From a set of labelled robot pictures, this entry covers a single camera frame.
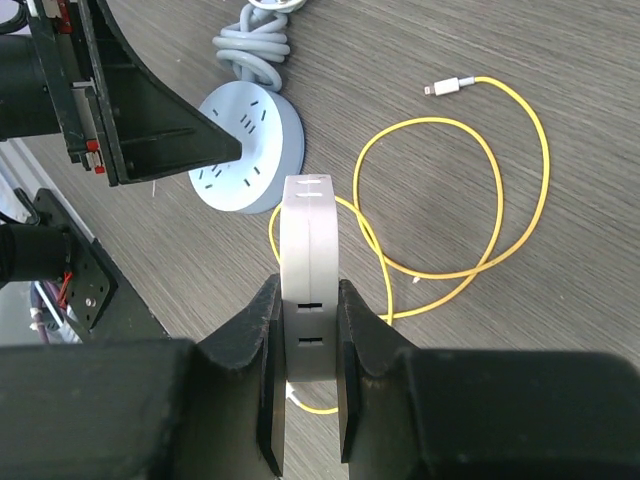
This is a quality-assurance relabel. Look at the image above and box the black mounting base plate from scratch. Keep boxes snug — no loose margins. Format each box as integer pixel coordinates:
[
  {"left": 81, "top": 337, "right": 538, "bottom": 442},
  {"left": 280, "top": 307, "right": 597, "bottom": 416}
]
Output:
[{"left": 33, "top": 188, "right": 168, "bottom": 342}]

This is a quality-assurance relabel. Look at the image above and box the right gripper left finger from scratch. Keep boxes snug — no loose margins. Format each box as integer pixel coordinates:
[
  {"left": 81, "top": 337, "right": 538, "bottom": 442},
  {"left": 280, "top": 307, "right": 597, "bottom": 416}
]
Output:
[{"left": 1, "top": 275, "right": 284, "bottom": 479}]

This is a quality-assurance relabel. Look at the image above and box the white charger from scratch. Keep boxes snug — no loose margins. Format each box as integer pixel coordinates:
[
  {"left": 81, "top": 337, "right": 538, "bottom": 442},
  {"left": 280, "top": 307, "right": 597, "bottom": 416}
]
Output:
[{"left": 279, "top": 174, "right": 339, "bottom": 382}]

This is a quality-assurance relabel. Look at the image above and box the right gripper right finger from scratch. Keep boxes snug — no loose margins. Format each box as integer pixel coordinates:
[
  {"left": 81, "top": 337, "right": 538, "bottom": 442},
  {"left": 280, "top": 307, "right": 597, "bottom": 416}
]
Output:
[{"left": 337, "top": 280, "right": 639, "bottom": 479}]

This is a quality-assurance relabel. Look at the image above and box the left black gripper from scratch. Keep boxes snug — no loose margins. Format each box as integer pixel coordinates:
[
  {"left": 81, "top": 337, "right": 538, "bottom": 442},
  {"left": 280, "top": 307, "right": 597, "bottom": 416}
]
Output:
[{"left": 1, "top": 1, "right": 242, "bottom": 186}]

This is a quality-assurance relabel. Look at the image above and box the round light blue socket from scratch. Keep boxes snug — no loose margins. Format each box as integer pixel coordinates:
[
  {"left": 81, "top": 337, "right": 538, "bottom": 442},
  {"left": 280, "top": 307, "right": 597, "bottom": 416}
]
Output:
[{"left": 189, "top": 1, "right": 305, "bottom": 214}]

